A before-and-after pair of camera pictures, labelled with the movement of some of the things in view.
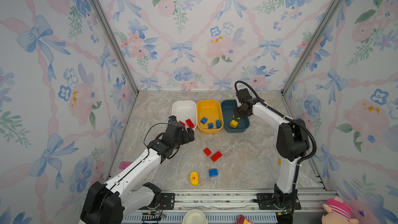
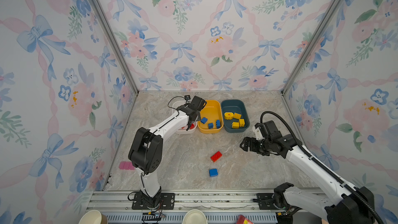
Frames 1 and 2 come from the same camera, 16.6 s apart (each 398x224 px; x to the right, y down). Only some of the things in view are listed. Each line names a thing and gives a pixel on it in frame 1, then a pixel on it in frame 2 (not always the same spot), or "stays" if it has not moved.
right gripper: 236,114 -> 252,148
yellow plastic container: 210,116 stays
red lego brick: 216,156 stays
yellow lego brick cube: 233,123 stays
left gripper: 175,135 -> 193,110
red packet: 242,220 stays
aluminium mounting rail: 231,201 stays
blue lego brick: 213,172 stays
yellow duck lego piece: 194,178 -> 228,115
